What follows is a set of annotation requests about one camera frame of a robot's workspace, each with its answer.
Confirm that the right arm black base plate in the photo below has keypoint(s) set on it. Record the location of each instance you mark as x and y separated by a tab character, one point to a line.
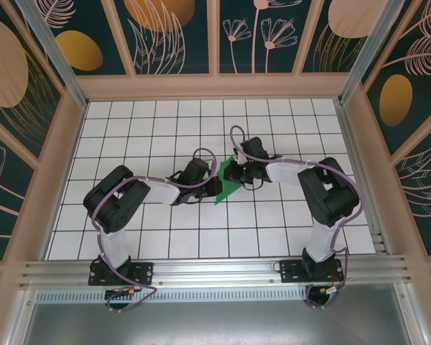
291	271

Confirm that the small white yellow connector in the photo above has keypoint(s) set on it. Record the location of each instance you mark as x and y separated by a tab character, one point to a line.
332	289

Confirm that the aluminium side rail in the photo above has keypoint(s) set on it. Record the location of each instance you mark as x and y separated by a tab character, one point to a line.
351	143

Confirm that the green paper sheet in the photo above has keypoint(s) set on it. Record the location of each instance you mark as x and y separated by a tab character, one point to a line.
227	192

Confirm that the small black adapter board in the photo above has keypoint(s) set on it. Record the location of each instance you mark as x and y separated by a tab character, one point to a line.
116	293

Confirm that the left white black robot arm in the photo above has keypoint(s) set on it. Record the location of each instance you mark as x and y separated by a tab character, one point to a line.
111	208

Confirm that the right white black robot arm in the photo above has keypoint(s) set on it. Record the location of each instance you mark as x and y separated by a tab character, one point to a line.
330	197

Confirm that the aluminium frame post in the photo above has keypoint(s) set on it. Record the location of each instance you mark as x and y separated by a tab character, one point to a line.
349	90
78	94

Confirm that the long aluminium mounting rail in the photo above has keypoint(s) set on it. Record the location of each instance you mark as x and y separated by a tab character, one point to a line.
215	269

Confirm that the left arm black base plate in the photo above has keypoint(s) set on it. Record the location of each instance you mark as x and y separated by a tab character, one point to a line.
143	273

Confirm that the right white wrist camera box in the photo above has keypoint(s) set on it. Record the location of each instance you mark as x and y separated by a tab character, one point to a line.
238	156

